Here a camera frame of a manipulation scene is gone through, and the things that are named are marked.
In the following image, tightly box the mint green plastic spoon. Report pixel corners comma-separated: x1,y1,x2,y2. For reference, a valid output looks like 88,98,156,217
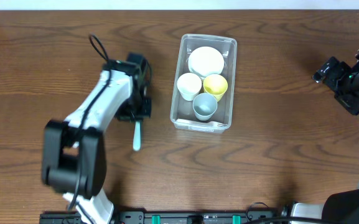
133,121,142,151

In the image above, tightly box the white plastic cup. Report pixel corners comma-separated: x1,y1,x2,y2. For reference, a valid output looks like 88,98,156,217
177,73,202,101

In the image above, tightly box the grey plastic cup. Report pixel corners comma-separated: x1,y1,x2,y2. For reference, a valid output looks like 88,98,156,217
193,93,218,121

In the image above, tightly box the yellow plastic cup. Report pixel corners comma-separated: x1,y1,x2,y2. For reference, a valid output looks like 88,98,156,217
203,74,228,101

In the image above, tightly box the white plastic bowl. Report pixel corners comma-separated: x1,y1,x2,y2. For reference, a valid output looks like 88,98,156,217
188,47,225,79

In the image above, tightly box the white plastic fork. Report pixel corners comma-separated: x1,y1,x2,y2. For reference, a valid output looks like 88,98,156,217
176,119,227,128

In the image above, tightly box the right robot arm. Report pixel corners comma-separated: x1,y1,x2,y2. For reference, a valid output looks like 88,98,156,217
285,54,359,223

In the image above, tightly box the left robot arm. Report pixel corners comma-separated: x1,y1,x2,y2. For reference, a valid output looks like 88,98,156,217
41,55,152,223

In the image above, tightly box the clear plastic container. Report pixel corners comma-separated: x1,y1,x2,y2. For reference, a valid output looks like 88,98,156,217
170,34,237,133

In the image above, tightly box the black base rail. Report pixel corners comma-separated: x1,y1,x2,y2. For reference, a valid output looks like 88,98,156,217
39,210,278,224

